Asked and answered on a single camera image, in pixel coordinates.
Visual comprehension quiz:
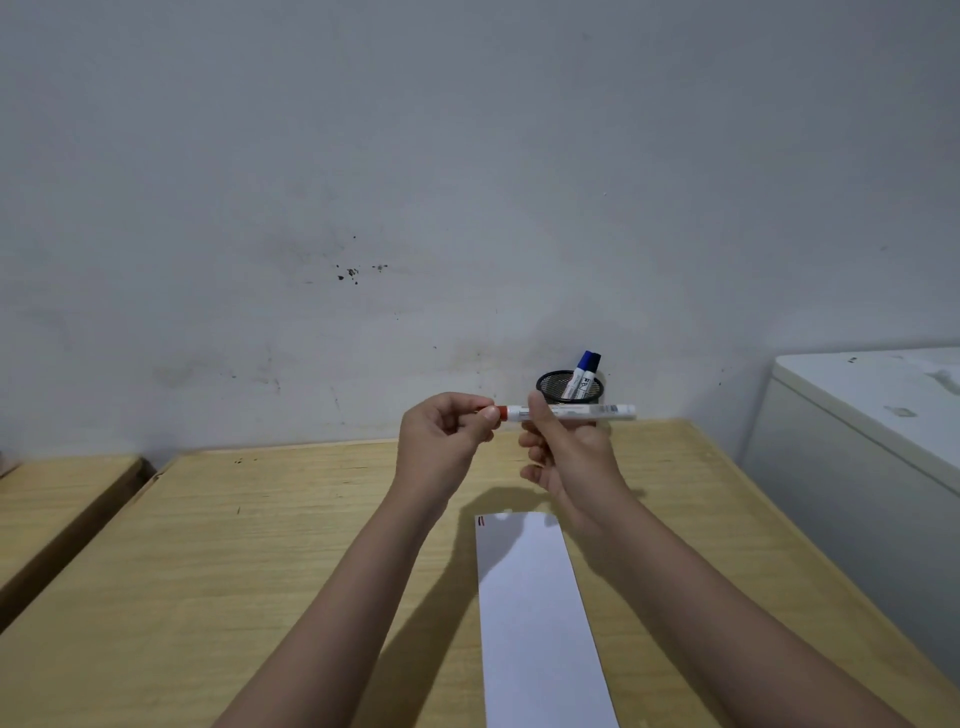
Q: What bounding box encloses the person's right hand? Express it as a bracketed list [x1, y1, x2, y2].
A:
[517, 391, 635, 530]

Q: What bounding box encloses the person's left hand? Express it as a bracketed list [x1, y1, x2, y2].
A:
[395, 392, 502, 511]

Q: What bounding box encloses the red marker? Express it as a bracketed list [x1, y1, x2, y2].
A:
[473, 403, 637, 423]

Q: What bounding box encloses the black mesh pen holder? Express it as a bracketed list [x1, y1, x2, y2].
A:
[535, 369, 606, 429]

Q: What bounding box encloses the blue marker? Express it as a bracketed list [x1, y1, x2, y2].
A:
[562, 350, 598, 400]

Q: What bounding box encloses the white paper strip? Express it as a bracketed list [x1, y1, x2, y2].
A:
[474, 511, 621, 728]

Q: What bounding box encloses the person's right forearm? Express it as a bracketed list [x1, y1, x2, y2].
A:
[577, 494, 913, 728]

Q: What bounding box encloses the person's left forearm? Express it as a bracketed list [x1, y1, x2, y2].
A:
[213, 487, 466, 728]

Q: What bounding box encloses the white cabinet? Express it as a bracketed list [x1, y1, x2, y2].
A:
[738, 346, 960, 688]

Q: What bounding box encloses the light wooden table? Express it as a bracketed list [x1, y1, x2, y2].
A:
[0, 453, 155, 635]

